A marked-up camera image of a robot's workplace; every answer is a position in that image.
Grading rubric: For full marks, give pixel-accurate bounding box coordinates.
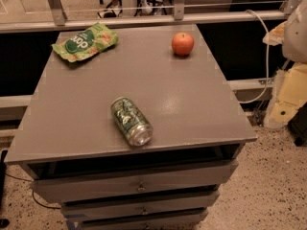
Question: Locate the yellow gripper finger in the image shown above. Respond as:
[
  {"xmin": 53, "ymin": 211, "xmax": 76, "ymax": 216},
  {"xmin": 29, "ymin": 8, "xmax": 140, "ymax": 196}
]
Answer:
[
  {"xmin": 263, "ymin": 63, "xmax": 307, "ymax": 129},
  {"xmin": 263, "ymin": 22, "xmax": 286, "ymax": 46}
]

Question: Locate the green soda can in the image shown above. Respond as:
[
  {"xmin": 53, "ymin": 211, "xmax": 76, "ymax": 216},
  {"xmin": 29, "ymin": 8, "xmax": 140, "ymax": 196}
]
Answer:
[{"xmin": 110, "ymin": 97, "xmax": 154, "ymax": 147}]

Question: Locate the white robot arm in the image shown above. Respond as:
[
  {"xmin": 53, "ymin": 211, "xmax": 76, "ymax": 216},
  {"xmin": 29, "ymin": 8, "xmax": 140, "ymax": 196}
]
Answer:
[{"xmin": 263, "ymin": 0, "xmax": 307, "ymax": 128}]

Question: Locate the green rice chip bag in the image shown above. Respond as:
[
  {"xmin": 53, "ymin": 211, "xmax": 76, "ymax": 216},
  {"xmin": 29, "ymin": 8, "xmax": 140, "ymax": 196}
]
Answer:
[{"xmin": 52, "ymin": 23, "xmax": 118, "ymax": 62}]

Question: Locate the red apple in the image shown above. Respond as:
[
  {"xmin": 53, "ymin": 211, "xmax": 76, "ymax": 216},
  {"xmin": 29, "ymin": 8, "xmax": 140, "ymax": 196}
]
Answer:
[{"xmin": 172, "ymin": 32, "xmax": 194, "ymax": 57}]

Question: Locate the middle grey drawer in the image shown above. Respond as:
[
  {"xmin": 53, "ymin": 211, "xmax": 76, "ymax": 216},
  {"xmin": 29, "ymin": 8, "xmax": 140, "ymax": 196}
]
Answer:
[{"xmin": 61, "ymin": 188, "xmax": 220, "ymax": 221}]

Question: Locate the grey drawer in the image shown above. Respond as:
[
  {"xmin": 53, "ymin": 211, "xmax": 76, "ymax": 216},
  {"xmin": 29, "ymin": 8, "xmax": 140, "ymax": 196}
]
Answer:
[
  {"xmin": 61, "ymin": 188, "xmax": 220, "ymax": 221},
  {"xmin": 31, "ymin": 159, "xmax": 238, "ymax": 203},
  {"xmin": 66, "ymin": 208, "xmax": 208, "ymax": 230}
]

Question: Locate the black office chair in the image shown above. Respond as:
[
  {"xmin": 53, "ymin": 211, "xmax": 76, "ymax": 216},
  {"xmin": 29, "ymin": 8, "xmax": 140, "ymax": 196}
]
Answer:
[{"xmin": 98, "ymin": 0, "xmax": 121, "ymax": 18}]

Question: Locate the bottom grey drawer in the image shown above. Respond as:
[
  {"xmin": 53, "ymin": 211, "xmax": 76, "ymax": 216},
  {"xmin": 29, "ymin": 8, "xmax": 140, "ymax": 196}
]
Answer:
[{"xmin": 66, "ymin": 208, "xmax": 208, "ymax": 230}]

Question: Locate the grey drawer cabinet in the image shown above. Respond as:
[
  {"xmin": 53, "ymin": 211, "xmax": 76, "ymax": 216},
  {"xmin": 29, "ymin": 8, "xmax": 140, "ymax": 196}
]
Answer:
[{"xmin": 6, "ymin": 25, "xmax": 255, "ymax": 230}]

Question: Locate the top grey drawer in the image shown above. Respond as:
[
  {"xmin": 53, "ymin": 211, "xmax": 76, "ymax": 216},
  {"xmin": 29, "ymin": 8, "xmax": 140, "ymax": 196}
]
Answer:
[{"xmin": 31, "ymin": 159, "xmax": 238, "ymax": 203}]

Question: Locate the white cable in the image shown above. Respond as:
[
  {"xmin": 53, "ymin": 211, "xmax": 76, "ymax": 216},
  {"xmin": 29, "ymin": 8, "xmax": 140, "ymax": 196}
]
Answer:
[{"xmin": 238, "ymin": 9, "xmax": 272, "ymax": 104}]

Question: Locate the metal railing frame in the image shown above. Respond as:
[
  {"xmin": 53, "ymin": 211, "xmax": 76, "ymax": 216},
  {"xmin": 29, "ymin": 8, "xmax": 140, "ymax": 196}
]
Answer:
[{"xmin": 0, "ymin": 0, "xmax": 303, "ymax": 34}]

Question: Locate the black floor cable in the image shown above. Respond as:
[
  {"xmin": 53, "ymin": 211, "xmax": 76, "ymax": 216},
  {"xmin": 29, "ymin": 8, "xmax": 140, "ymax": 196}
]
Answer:
[{"xmin": 4, "ymin": 172, "xmax": 61, "ymax": 210}]

